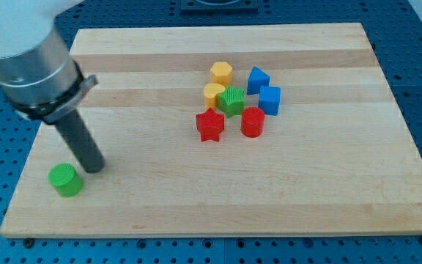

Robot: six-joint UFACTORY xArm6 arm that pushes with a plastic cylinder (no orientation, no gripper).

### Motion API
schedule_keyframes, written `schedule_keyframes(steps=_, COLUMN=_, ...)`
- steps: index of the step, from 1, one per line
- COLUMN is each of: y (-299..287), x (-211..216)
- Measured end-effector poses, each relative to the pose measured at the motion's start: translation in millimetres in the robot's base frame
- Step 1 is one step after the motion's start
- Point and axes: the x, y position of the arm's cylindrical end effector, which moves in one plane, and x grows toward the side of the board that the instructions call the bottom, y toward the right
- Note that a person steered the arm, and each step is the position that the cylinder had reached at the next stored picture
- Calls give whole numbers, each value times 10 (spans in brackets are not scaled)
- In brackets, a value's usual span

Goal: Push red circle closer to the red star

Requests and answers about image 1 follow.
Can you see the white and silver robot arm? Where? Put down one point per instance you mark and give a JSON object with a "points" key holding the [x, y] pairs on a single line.
{"points": [[38, 76]]}

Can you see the red star block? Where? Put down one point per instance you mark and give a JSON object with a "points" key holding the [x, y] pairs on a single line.
{"points": [[210, 125]]}

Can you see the green star block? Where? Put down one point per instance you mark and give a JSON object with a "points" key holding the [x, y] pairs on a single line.
{"points": [[231, 101]]}

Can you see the yellow heart block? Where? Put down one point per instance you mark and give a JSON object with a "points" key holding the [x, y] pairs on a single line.
{"points": [[211, 92]]}

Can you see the red cylinder block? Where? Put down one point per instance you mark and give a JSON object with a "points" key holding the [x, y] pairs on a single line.
{"points": [[252, 122]]}

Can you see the yellow hexagon block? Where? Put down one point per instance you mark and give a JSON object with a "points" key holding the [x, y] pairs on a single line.
{"points": [[221, 73]]}

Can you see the blue cube block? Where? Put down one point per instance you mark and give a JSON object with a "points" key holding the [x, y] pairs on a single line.
{"points": [[269, 100]]}

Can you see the blue triangle block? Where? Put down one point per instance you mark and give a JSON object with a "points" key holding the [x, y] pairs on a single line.
{"points": [[256, 80]]}

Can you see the wooden board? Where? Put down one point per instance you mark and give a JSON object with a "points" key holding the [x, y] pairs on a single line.
{"points": [[337, 159]]}

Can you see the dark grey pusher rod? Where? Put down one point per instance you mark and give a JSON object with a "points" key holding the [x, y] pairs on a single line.
{"points": [[76, 135]]}

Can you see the green cylinder block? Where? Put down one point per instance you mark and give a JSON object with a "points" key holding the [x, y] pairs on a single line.
{"points": [[65, 180]]}

